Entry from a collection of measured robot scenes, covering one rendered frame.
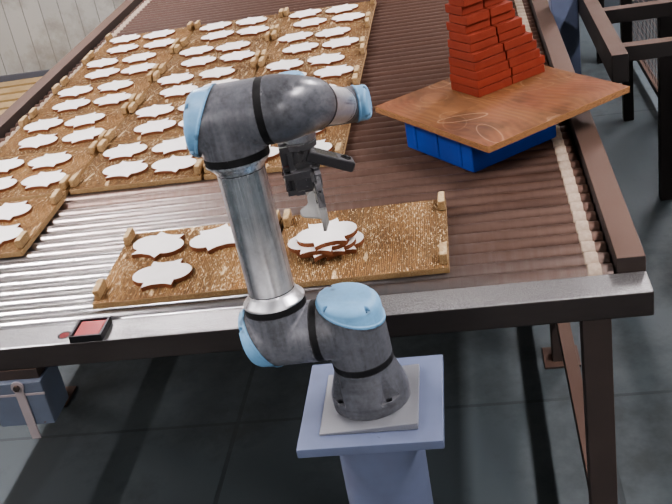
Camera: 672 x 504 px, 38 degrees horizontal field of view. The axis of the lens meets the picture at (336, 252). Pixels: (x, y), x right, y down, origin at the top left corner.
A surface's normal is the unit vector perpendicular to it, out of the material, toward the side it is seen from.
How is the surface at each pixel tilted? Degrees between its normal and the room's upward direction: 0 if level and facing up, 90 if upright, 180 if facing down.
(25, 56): 90
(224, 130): 85
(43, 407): 90
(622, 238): 0
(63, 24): 90
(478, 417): 0
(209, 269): 0
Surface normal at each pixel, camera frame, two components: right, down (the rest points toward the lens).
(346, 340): -0.16, 0.47
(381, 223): -0.16, -0.87
